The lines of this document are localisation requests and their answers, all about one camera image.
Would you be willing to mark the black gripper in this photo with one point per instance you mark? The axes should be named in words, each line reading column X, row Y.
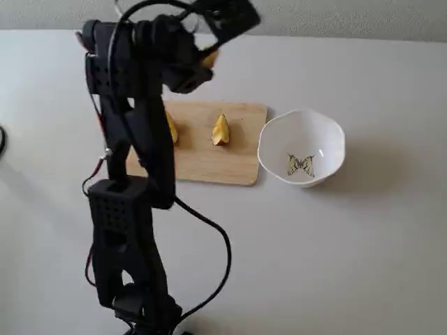
column 194, row 77

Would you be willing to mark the apple slice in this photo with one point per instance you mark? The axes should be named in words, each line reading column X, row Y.
column 173, row 130
column 220, row 132
column 210, row 60

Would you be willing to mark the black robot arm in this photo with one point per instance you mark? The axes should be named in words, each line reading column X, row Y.
column 115, row 87

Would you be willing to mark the wooden cutting board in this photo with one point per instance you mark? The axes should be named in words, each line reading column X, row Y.
column 199, row 164

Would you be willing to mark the white ceramic bowl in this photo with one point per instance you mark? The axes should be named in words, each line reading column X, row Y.
column 314, row 132

